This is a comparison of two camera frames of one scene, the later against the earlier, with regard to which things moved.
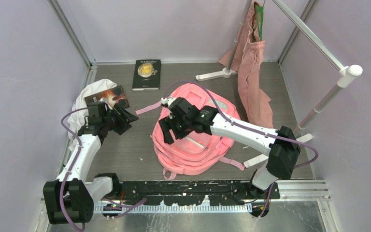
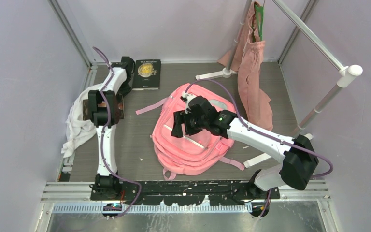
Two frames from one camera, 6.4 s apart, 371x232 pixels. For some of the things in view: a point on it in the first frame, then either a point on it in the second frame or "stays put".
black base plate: x=234 y=192 stays put
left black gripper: x=124 y=118 → x=125 y=91
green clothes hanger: x=260 y=13 stays put
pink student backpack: x=192 y=152 stays put
